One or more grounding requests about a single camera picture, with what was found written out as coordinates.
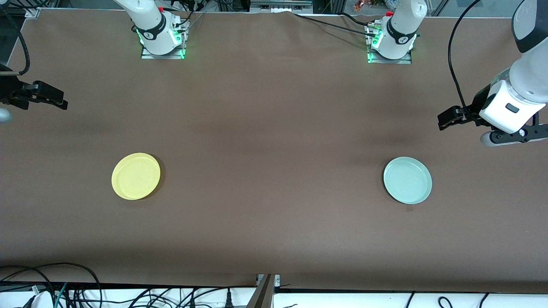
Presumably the yellow plate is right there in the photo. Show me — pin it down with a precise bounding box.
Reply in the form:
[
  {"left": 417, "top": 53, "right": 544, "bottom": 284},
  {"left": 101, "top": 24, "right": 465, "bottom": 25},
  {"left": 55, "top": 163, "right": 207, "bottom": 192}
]
[{"left": 111, "top": 152, "right": 161, "bottom": 201}]

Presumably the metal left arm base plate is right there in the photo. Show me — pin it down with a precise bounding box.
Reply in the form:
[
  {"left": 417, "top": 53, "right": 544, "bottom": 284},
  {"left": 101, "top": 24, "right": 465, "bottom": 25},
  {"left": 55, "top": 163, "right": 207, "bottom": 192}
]
[{"left": 365, "top": 22, "right": 413, "bottom": 65}]

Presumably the aluminium frame bracket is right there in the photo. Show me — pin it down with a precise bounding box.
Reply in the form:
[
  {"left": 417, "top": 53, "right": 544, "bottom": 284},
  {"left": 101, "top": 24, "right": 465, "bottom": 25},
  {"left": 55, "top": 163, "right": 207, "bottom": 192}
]
[{"left": 246, "top": 274, "right": 281, "bottom": 308}]

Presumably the grey aluminium rail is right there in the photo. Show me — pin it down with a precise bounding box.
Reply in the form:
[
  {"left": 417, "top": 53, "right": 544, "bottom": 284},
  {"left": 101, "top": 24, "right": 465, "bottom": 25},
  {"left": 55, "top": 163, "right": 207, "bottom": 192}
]
[{"left": 250, "top": 0, "right": 314, "bottom": 13}]

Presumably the teal cable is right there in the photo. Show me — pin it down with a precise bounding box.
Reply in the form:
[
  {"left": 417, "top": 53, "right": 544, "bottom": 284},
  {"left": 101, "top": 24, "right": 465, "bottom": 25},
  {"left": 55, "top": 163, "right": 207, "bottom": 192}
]
[{"left": 53, "top": 282, "right": 70, "bottom": 308}]

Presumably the black looping floor cable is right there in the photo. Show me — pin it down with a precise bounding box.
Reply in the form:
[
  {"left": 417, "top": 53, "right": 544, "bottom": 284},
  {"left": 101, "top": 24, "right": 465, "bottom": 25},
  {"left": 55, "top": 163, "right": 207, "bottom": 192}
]
[{"left": 0, "top": 262, "right": 102, "bottom": 308}]

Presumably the pale green plate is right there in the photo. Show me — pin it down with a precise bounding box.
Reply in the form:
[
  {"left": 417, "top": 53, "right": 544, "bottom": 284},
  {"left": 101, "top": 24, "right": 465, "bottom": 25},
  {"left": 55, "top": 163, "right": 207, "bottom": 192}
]
[{"left": 383, "top": 157, "right": 433, "bottom": 205}]

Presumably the long black table cable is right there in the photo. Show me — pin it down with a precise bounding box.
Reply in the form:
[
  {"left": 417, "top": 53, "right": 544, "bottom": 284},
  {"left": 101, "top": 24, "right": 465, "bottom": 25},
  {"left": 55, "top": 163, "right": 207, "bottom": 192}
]
[{"left": 293, "top": 12, "right": 376, "bottom": 36}]

